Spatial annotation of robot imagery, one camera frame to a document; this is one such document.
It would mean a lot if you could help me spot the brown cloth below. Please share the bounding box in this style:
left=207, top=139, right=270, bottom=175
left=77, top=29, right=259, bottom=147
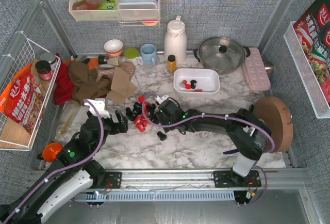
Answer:
left=68, top=61, right=111, bottom=105

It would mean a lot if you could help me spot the white plastic storage basket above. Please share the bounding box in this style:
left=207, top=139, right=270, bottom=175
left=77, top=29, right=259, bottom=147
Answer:
left=173, top=68, right=220, bottom=97

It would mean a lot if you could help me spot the brown cardboard piece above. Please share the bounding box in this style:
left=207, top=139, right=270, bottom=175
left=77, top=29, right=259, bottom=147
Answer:
left=107, top=67, right=138, bottom=105

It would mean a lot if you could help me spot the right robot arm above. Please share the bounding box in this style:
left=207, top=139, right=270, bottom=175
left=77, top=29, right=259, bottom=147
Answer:
left=155, top=98, right=271, bottom=178

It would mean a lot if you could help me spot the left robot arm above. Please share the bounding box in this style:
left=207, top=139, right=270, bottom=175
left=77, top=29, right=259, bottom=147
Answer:
left=1, top=110, right=128, bottom=223

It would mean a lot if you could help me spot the black coffee capsule bottom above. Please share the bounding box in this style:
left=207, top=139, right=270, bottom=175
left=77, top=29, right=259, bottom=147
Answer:
left=157, top=132, right=167, bottom=141

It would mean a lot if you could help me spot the black coffee capsule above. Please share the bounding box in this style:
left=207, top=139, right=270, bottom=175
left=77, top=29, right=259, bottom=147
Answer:
left=157, top=132, right=167, bottom=141
left=126, top=107, right=136, bottom=122

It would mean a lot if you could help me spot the red coffee capsule top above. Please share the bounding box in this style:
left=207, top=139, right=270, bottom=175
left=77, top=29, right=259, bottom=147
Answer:
left=138, top=96, right=145, bottom=103

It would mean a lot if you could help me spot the red coffee capsule bottom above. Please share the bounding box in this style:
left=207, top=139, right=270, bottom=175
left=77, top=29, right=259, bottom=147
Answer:
left=136, top=122, right=146, bottom=133

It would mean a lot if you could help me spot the black coffee capsule left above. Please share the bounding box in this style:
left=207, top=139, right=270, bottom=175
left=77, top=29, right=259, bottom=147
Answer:
left=126, top=107, right=136, bottom=122

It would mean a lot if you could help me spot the orange mug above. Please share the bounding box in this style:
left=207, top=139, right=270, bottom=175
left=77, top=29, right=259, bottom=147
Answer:
left=37, top=142, right=63, bottom=162

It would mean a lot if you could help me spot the clear glass cup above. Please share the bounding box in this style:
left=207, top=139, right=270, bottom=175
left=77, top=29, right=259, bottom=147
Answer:
left=143, top=65, right=155, bottom=76

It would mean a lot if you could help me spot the orange juice bottle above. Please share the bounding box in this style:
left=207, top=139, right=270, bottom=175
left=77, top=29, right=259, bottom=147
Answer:
left=167, top=55, right=176, bottom=73

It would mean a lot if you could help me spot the red cloth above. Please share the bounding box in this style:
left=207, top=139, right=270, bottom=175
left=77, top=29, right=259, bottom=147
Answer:
left=53, top=52, right=109, bottom=105

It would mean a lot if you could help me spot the striped pink towel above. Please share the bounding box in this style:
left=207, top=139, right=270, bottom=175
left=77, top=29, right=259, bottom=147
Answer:
left=96, top=61, right=135, bottom=82

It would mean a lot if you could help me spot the blue mug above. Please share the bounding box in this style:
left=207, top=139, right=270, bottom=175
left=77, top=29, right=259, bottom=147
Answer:
left=140, top=43, right=159, bottom=65

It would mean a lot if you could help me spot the orange plate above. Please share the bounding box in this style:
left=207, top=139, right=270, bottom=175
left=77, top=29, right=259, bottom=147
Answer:
left=87, top=58, right=99, bottom=71

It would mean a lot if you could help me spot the white thermos jug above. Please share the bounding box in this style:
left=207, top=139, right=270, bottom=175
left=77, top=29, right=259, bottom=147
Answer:
left=164, top=15, right=187, bottom=65

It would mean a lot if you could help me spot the green lid cup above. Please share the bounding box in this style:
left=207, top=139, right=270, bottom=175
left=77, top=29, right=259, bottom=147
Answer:
left=124, top=47, right=143, bottom=66

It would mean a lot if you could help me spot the black bottle cap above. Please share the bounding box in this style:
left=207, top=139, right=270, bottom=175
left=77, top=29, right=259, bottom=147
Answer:
left=97, top=55, right=108, bottom=65

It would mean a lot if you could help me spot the orange snack bag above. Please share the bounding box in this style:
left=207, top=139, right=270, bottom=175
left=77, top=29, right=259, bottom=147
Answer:
left=1, top=63, right=43, bottom=134

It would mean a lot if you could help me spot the steel pot with lid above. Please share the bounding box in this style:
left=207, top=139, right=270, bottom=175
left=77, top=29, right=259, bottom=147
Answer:
left=193, top=37, right=251, bottom=75

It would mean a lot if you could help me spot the red lid jar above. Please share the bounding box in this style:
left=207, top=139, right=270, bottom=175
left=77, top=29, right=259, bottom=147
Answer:
left=35, top=60, right=53, bottom=81

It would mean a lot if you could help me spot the purple knife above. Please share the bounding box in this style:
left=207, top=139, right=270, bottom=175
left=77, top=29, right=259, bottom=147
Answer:
left=223, top=149, right=239, bottom=155

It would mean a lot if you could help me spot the orange striped bowl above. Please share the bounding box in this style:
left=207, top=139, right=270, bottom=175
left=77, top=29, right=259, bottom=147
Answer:
left=104, top=39, right=123, bottom=57

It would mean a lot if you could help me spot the silver lid jar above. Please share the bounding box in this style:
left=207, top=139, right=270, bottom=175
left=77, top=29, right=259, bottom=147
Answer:
left=40, top=52, right=57, bottom=71

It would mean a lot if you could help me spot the pink egg tray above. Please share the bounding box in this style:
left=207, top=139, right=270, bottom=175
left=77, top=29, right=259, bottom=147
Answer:
left=242, top=47, right=271, bottom=91

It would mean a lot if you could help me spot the round wooden cutting board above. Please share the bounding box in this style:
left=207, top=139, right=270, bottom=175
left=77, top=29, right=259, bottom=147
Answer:
left=253, top=97, right=293, bottom=153

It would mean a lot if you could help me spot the steel ladle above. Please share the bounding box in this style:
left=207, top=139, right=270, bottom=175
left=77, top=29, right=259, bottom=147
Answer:
left=263, top=61, right=275, bottom=77

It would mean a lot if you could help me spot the clear plastic food container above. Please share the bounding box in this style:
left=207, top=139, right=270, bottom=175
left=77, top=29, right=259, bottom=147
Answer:
left=117, top=0, right=158, bottom=20

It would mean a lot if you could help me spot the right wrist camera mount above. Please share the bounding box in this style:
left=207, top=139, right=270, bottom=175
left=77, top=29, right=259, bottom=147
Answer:
left=155, top=95, right=169, bottom=105

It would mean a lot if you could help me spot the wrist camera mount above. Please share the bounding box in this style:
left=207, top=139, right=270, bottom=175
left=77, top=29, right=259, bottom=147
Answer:
left=84, top=98, right=110, bottom=118
left=155, top=95, right=169, bottom=105

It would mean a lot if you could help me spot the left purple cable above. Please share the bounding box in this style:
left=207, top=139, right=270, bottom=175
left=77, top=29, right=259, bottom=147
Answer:
left=1, top=99, right=105, bottom=224

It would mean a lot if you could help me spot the purple cable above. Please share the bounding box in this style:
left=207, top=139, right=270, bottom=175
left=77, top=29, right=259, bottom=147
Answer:
left=1, top=99, right=105, bottom=224
left=141, top=97, right=276, bottom=206

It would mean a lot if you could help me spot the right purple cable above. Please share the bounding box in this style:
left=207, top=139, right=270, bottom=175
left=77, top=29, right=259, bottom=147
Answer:
left=141, top=97, right=276, bottom=206

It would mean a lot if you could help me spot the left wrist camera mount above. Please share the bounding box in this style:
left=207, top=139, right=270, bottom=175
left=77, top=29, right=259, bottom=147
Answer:
left=84, top=98, right=110, bottom=118

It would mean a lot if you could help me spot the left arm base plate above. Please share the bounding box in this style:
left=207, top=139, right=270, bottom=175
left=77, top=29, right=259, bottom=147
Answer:
left=89, top=171, right=122, bottom=189

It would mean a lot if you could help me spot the white wire side basket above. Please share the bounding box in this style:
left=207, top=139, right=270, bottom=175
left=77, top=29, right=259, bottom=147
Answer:
left=1, top=37, right=61, bottom=151

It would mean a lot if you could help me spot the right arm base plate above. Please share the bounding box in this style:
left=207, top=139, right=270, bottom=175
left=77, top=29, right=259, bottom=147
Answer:
left=210, top=170, right=262, bottom=188

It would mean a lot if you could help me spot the cream wall basket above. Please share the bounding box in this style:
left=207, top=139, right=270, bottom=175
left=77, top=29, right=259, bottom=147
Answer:
left=69, top=0, right=160, bottom=26

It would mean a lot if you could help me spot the white right wall basket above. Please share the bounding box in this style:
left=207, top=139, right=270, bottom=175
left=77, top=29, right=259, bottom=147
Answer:
left=283, top=21, right=329, bottom=119

